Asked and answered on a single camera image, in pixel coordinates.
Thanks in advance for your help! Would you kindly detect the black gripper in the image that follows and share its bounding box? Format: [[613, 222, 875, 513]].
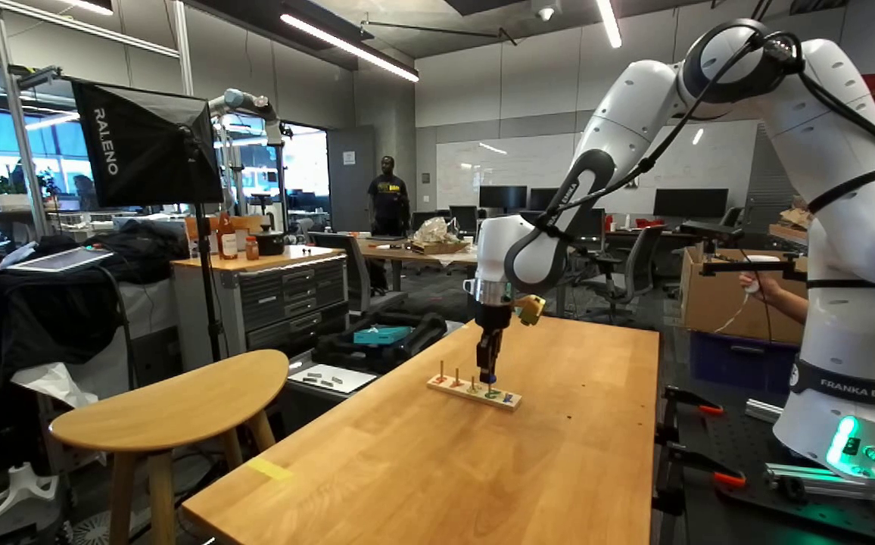
[[469, 296, 517, 390]]

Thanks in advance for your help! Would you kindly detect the person forearm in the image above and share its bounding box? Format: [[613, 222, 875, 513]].
[[747, 268, 811, 327]]

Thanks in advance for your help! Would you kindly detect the wooden peg rack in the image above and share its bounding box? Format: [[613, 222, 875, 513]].
[[424, 357, 528, 411]]

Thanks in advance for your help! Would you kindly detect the teal case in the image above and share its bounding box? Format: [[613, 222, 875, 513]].
[[349, 317, 424, 354]]

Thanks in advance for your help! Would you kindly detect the crumpled beige bag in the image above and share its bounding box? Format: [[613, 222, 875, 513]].
[[410, 214, 472, 257]]

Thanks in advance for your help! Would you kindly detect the wooden background table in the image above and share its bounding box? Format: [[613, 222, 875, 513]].
[[353, 237, 485, 306]]

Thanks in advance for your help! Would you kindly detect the white flat box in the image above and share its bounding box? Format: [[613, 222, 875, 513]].
[[283, 360, 377, 402]]

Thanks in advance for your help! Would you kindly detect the dark swivel chair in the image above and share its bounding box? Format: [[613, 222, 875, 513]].
[[595, 225, 662, 307]]

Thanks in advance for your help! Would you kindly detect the person in black clothes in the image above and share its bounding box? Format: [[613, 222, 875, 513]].
[[367, 151, 414, 238]]

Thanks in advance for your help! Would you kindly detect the grey drawer cabinet wooden top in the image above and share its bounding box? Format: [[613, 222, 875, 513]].
[[170, 242, 352, 373]]

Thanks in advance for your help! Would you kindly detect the cardboard box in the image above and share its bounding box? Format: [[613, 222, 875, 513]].
[[677, 242, 811, 352]]

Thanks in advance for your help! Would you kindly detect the black pot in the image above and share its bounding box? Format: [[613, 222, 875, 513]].
[[253, 226, 287, 257]]

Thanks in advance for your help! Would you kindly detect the yellow tape strip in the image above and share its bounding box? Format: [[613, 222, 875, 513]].
[[246, 453, 297, 483]]

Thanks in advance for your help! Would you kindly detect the blue storage bin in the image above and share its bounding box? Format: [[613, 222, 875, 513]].
[[687, 329, 809, 396]]

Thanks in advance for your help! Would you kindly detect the wide black monitor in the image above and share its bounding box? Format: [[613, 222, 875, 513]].
[[655, 185, 732, 225]]

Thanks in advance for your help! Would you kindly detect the aluminium extrusion bar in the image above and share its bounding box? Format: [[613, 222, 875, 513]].
[[763, 459, 875, 489], [741, 396, 787, 422]]

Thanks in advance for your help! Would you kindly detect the red bottle white label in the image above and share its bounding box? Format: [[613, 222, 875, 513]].
[[214, 212, 241, 262]]

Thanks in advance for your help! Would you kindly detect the black light stand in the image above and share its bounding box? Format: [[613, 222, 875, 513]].
[[190, 200, 228, 366]]

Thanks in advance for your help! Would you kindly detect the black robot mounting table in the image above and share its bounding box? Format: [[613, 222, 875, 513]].
[[655, 378, 875, 545]]

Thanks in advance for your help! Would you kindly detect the small wooden stool table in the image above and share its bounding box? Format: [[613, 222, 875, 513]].
[[45, 346, 294, 545]]

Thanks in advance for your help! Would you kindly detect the long ceiling light strip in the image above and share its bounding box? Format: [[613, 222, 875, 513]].
[[278, 9, 422, 85]]

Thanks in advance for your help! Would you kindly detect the short ceiling light strip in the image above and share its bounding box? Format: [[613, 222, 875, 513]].
[[592, 0, 627, 52]]

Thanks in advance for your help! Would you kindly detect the black bag heap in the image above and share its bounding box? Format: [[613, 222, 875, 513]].
[[99, 219, 194, 288]]

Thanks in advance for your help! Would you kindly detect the black photo softbox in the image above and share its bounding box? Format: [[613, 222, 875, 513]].
[[69, 76, 228, 209]]

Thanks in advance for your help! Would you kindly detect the white keyboard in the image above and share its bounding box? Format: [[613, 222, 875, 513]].
[[0, 242, 116, 278]]

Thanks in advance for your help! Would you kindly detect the white plastic stand base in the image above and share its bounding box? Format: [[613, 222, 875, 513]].
[[0, 459, 66, 545]]

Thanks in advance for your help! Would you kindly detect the black clamp orange handle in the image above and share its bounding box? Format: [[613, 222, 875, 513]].
[[658, 443, 752, 499], [659, 387, 731, 422]]

